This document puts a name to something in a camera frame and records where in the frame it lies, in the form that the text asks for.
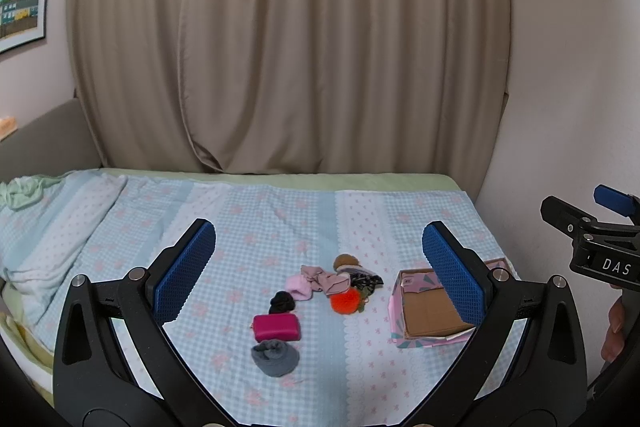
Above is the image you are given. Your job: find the green crumpled cloth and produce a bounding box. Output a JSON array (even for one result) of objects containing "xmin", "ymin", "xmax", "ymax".
[{"xmin": 0, "ymin": 176, "xmax": 61, "ymax": 210}]

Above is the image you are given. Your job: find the light pink sock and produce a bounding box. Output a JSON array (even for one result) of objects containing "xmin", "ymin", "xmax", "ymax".
[{"xmin": 284, "ymin": 274, "xmax": 314, "ymax": 301}]

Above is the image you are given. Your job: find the magenta pouch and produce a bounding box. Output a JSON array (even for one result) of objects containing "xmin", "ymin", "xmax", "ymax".
[{"xmin": 252, "ymin": 313, "xmax": 302, "ymax": 343}]

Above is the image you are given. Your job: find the beige curtain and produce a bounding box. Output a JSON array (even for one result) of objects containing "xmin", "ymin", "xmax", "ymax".
[{"xmin": 67, "ymin": 0, "xmax": 511, "ymax": 196}]

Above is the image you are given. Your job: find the dusty pink scrunchie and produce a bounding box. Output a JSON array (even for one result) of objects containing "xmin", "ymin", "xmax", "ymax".
[{"xmin": 300, "ymin": 265, "xmax": 350, "ymax": 297}]

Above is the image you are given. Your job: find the orange pompom with leaves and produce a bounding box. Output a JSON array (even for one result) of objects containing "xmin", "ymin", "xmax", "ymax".
[{"xmin": 329, "ymin": 287, "xmax": 371, "ymax": 315}]

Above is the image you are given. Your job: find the light blue floral bedspread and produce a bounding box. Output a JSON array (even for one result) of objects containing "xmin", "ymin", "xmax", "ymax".
[{"xmin": 0, "ymin": 168, "xmax": 532, "ymax": 426}]

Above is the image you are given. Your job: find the grey-brown headboard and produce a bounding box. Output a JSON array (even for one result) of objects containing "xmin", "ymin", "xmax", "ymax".
[{"xmin": 0, "ymin": 98, "xmax": 102, "ymax": 182}]

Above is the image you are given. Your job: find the grey sock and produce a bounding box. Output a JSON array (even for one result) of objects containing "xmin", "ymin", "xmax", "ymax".
[{"xmin": 250, "ymin": 339, "xmax": 299, "ymax": 378}]

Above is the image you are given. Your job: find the pink patterned cardboard box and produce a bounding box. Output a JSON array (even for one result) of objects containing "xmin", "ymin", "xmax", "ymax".
[{"xmin": 387, "ymin": 257, "xmax": 511, "ymax": 351}]

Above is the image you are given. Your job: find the green bed sheet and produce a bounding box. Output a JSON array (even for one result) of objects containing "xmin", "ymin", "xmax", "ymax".
[{"xmin": 0, "ymin": 166, "xmax": 467, "ymax": 408}]

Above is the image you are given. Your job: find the black patterned scrunchie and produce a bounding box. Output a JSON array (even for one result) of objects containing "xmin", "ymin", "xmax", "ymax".
[{"xmin": 349, "ymin": 272, "xmax": 384, "ymax": 294}]

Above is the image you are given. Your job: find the orange object on headboard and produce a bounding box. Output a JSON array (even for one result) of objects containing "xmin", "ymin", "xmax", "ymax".
[{"xmin": 0, "ymin": 117, "xmax": 17, "ymax": 141}]

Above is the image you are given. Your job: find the brown and white sock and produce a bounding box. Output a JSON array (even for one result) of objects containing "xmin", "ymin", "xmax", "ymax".
[{"xmin": 333, "ymin": 254, "xmax": 360, "ymax": 272}]

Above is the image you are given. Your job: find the person's right hand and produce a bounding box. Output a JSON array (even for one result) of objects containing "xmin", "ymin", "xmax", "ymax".
[{"xmin": 601, "ymin": 298, "xmax": 625, "ymax": 363}]

